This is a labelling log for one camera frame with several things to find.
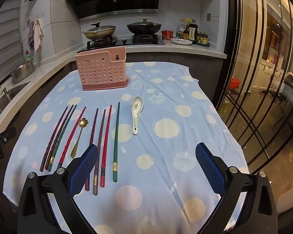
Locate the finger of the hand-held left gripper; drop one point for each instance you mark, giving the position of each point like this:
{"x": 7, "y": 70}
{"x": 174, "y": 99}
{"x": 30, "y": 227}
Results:
{"x": 8, "y": 132}

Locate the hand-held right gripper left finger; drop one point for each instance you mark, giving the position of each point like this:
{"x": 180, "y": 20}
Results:
{"x": 85, "y": 165}

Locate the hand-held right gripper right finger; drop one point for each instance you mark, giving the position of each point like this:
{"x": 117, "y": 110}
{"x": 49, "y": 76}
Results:
{"x": 210, "y": 165}

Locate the brown chopstick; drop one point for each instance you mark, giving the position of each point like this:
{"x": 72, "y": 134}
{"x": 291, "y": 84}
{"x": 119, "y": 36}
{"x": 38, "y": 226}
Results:
{"x": 101, "y": 139}
{"x": 58, "y": 139}

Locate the red chopstick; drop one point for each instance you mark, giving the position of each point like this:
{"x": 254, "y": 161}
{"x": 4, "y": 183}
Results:
{"x": 107, "y": 139}
{"x": 72, "y": 136}

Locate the green chopstick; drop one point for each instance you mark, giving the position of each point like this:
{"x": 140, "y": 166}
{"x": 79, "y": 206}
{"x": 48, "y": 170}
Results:
{"x": 117, "y": 139}
{"x": 62, "y": 139}

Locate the maroon chopstick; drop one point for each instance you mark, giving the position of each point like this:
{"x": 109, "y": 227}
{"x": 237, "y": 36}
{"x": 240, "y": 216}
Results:
{"x": 54, "y": 139}
{"x": 94, "y": 126}

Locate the gold flower spoon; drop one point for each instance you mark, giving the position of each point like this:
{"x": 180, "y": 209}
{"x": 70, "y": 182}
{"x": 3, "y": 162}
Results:
{"x": 82, "y": 123}

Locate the white ceramic spoon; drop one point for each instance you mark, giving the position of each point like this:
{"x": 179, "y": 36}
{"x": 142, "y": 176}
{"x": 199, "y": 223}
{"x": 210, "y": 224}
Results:
{"x": 137, "y": 103}

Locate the pink perforated utensil holder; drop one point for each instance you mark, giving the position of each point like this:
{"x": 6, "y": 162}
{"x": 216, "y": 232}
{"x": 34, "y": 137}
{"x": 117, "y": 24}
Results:
{"x": 100, "y": 75}

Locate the steel sink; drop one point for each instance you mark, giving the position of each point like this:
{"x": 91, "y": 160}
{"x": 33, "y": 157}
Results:
{"x": 12, "y": 91}

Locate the steel pot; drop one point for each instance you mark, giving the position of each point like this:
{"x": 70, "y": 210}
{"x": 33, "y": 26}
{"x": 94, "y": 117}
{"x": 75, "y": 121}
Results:
{"x": 22, "y": 73}

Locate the green dish soap bottle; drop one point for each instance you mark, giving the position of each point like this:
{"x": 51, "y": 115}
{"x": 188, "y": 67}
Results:
{"x": 28, "y": 57}

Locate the white cylinder roll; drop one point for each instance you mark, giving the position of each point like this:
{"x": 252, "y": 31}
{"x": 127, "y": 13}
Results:
{"x": 288, "y": 198}

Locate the red bag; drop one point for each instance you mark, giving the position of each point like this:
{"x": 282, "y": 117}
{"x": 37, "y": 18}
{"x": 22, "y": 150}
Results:
{"x": 236, "y": 83}

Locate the window blind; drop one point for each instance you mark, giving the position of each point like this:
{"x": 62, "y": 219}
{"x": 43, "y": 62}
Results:
{"x": 5, "y": 41}

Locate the blue dotted tablecloth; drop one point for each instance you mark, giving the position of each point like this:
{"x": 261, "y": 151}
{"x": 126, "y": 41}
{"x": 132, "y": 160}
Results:
{"x": 161, "y": 90}

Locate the purple towel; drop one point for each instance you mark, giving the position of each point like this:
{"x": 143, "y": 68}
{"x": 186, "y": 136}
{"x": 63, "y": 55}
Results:
{"x": 30, "y": 39}

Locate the glass sliding door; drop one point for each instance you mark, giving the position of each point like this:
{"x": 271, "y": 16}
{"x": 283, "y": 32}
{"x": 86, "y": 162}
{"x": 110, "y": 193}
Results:
{"x": 258, "y": 78}

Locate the seasoning jar tray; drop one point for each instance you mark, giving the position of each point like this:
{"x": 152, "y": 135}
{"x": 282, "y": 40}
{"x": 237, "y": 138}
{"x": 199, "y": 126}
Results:
{"x": 204, "y": 44}

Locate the white plate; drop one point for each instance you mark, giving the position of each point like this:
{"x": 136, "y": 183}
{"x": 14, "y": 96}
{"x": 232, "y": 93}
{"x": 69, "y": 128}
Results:
{"x": 182, "y": 42}

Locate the blue lidded seasoning jar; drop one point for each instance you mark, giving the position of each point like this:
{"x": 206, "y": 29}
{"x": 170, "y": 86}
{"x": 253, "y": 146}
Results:
{"x": 205, "y": 38}
{"x": 200, "y": 37}

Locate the black gas stove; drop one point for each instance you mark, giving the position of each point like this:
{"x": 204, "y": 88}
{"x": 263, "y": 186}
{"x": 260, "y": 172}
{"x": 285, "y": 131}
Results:
{"x": 127, "y": 42}

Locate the beige wok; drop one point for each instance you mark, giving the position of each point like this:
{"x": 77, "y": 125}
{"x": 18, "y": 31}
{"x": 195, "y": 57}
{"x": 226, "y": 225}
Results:
{"x": 100, "y": 34}

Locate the dark sauce bottle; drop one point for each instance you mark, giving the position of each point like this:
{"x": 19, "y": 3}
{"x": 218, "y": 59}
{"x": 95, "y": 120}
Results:
{"x": 193, "y": 33}

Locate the yellow cap sauce bottle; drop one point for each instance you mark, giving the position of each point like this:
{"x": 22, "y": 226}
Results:
{"x": 186, "y": 33}

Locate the red instant noodle cup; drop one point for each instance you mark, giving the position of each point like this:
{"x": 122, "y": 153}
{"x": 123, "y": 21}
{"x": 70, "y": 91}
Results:
{"x": 167, "y": 35}

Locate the glass wok lid black knob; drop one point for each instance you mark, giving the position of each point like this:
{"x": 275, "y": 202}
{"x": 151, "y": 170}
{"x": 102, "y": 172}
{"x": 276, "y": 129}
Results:
{"x": 97, "y": 28}

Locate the clear plastic bottle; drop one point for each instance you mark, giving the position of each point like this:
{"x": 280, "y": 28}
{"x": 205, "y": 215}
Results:
{"x": 181, "y": 25}

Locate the black wok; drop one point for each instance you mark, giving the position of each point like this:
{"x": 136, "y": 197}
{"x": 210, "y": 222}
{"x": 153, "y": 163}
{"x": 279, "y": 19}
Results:
{"x": 144, "y": 31}

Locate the glass wok lid white knob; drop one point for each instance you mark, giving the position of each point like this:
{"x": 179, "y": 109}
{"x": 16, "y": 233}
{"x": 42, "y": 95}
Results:
{"x": 144, "y": 24}

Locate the white wall outlet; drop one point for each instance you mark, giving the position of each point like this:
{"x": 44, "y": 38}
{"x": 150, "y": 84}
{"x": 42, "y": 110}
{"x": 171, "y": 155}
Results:
{"x": 28, "y": 23}

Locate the brown wall switch plate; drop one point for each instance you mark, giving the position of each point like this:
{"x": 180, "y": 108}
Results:
{"x": 208, "y": 17}

